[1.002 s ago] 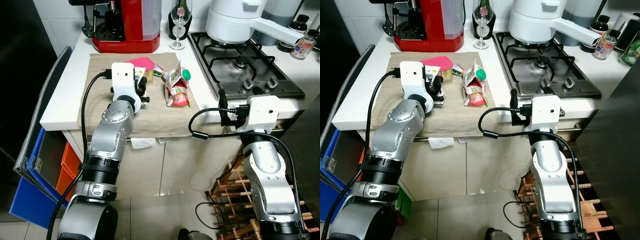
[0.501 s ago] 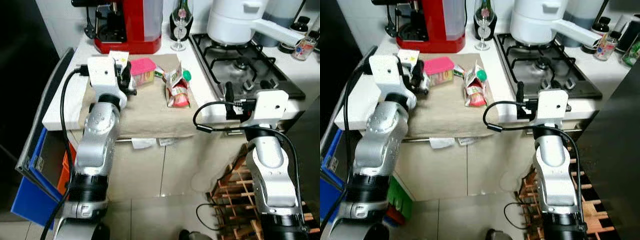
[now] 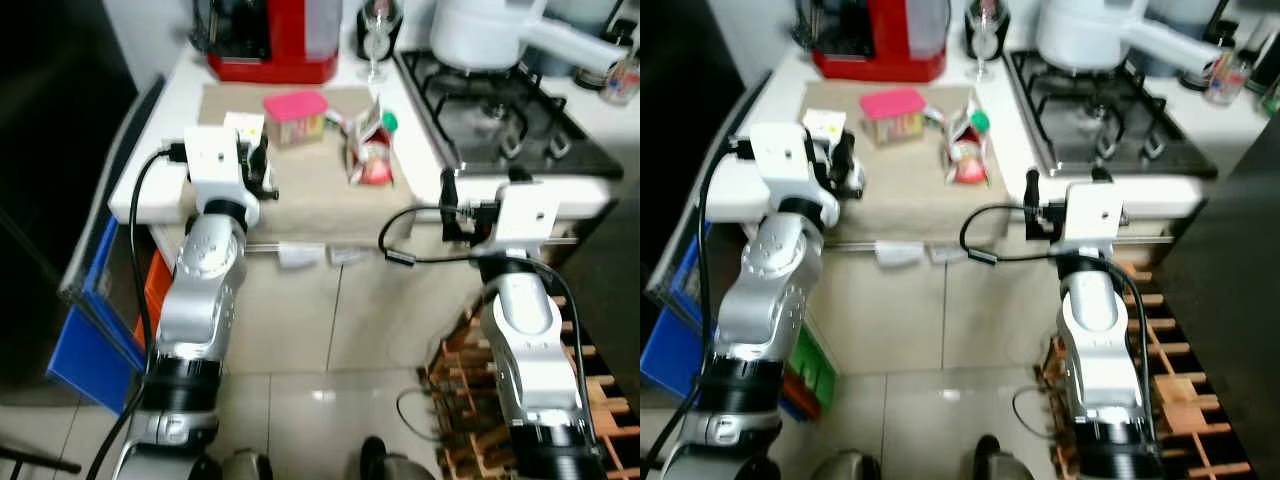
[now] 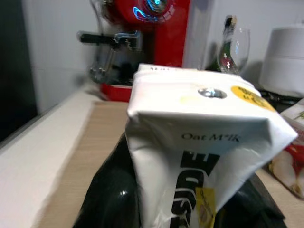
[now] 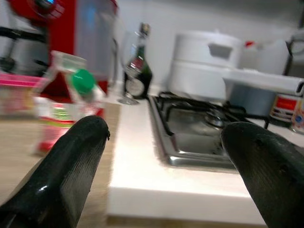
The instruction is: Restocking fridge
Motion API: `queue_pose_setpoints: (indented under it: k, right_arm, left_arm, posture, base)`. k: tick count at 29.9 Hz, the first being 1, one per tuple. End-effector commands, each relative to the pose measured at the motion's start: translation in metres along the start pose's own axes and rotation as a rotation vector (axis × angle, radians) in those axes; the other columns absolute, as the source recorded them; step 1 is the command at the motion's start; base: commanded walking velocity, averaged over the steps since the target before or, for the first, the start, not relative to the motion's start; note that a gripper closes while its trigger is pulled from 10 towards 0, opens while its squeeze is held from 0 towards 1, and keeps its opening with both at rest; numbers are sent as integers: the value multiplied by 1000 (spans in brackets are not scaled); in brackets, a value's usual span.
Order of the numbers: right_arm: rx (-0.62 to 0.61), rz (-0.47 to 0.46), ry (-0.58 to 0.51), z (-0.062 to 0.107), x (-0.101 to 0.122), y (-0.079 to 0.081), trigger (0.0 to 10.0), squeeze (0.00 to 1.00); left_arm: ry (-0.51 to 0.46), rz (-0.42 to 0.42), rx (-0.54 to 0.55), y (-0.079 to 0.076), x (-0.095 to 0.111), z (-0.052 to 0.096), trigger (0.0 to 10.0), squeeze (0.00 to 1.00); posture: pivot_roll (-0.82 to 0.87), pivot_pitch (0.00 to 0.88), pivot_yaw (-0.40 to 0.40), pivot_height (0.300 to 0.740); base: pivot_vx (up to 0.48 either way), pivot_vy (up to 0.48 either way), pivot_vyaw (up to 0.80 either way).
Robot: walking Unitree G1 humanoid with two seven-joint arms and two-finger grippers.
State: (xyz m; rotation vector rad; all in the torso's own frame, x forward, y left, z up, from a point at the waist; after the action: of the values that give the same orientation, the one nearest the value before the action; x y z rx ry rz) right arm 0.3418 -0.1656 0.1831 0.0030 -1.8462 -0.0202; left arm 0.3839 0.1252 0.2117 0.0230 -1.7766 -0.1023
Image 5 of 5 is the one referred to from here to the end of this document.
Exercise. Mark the red-labelled jar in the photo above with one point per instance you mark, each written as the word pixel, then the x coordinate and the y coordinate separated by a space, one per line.
pixel 283 107

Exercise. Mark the white rice cooker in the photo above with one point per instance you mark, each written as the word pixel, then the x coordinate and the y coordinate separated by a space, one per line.
pixel 202 64

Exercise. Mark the white plastic jug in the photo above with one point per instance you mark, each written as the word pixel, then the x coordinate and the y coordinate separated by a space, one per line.
pixel 270 55

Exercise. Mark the red green-capped juice carton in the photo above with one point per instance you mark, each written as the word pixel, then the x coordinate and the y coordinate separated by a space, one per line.
pixel 64 99

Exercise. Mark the stainless steel gas hob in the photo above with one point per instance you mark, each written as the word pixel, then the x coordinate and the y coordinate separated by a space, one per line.
pixel 202 128

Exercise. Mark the dark green glass bottle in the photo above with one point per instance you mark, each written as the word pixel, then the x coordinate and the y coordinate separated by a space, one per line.
pixel 140 71

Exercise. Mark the empty wine glass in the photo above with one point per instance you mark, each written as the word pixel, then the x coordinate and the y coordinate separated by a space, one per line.
pixel 128 71

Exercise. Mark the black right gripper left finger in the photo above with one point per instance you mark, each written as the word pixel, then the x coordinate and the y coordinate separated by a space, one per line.
pixel 59 178

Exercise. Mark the red coffee machine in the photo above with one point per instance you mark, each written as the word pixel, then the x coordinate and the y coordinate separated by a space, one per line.
pixel 71 35

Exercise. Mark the pink plastic container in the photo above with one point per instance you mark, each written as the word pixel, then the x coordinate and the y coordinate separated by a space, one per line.
pixel 16 92

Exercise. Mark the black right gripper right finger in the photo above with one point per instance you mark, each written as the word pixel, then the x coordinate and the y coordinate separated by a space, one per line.
pixel 270 171

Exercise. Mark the beige woven table mat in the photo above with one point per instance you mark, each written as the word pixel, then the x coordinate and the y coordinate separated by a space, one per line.
pixel 59 154

